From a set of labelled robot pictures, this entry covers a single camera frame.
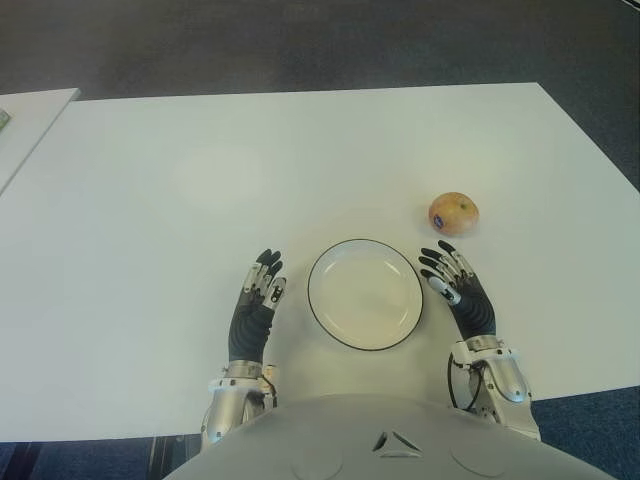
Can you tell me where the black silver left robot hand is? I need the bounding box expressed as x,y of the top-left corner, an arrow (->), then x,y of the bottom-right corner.
228,248 -> 289,362

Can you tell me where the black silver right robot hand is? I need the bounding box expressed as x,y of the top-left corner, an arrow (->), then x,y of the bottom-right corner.
417,240 -> 499,342

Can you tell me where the yellow-red apple with sticker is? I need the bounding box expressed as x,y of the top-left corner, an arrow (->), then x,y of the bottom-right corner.
427,191 -> 482,235

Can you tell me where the white plate with black rim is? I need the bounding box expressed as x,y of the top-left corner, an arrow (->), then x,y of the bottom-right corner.
306,239 -> 425,351

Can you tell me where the grey robot torso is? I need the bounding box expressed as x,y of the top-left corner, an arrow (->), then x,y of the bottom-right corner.
162,393 -> 621,480

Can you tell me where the white side table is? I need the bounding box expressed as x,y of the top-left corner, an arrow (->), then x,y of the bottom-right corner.
0,88 -> 81,194

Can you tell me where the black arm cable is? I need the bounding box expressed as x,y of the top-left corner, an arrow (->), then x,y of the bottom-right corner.
447,352 -> 482,412

